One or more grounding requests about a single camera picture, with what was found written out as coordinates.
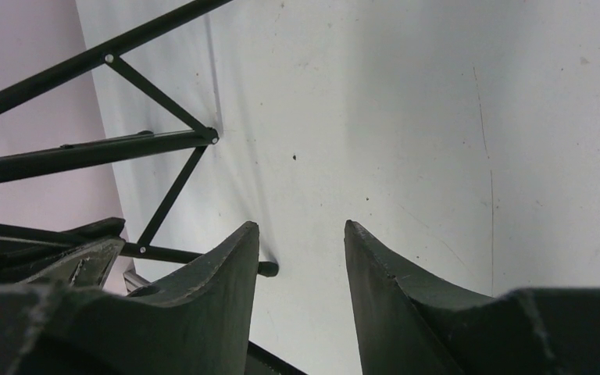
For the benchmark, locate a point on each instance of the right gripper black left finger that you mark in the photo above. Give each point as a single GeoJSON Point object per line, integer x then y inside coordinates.
{"type": "Point", "coordinates": [195, 320]}

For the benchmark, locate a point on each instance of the black perforated music stand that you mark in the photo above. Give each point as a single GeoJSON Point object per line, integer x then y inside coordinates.
{"type": "Point", "coordinates": [146, 263]}

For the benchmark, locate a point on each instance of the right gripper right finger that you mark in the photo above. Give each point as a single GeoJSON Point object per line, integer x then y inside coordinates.
{"type": "Point", "coordinates": [410, 321]}

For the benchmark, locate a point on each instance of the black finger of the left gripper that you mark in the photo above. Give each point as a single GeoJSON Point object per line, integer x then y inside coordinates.
{"type": "Point", "coordinates": [80, 257]}

